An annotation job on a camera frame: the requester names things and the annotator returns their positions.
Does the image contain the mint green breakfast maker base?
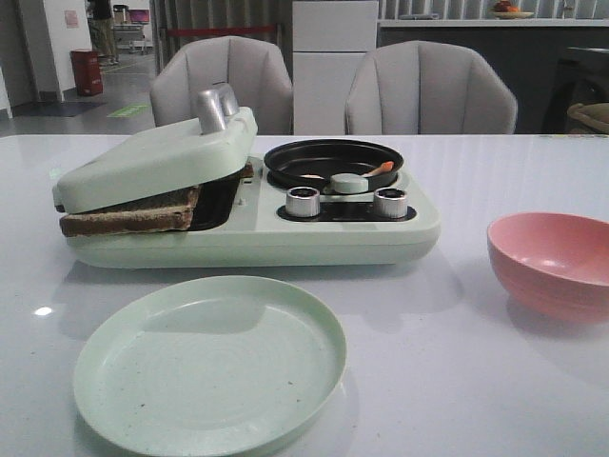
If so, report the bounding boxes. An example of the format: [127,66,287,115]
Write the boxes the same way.
[67,158,441,268]

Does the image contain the mint green round plate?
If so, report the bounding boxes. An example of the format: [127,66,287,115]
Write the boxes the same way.
[73,276,346,456]

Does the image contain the red trash bin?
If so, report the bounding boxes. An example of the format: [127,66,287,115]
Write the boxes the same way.
[70,50,103,96]

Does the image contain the silver control knob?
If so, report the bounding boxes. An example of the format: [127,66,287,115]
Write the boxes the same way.
[372,188,408,219]
[285,187,321,218]

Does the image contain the left silver control knob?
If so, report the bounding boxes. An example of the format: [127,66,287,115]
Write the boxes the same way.
[285,187,321,218]

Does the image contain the mint green sandwich maker lid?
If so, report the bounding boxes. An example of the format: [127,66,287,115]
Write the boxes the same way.
[52,107,258,214]

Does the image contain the left grey upholstered chair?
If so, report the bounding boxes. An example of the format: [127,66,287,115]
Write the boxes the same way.
[150,36,293,135]

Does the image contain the grey upholstered chair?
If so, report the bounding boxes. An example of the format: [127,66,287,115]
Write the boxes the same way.
[344,40,518,135]
[150,36,293,135]

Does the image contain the white cabinet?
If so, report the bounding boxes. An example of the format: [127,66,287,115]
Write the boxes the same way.
[292,1,379,135]

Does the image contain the person in background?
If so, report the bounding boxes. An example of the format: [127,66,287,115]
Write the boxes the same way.
[88,0,119,66]

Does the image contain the fruit plate on counter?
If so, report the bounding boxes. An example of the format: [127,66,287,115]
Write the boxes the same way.
[490,0,534,20]

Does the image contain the right grey upholstered chair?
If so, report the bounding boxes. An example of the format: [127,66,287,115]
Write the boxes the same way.
[344,40,518,135]

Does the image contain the black round frying pan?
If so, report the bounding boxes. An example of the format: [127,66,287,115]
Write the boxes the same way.
[264,139,403,194]

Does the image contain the white bread slice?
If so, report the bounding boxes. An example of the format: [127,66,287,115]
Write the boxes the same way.
[59,185,202,237]
[239,161,254,179]

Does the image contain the pink plastic bowl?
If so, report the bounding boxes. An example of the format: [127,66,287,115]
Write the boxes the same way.
[487,212,608,324]

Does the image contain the right silver control knob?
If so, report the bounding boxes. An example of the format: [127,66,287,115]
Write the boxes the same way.
[372,188,408,219]

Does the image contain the grey counter with white top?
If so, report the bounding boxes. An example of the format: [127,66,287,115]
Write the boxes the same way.
[378,18,609,135]

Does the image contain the dark appliance at right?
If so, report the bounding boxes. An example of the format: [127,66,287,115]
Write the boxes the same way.
[541,47,608,133]

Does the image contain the orange cooked shrimp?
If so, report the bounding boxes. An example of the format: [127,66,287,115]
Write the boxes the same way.
[300,160,395,180]

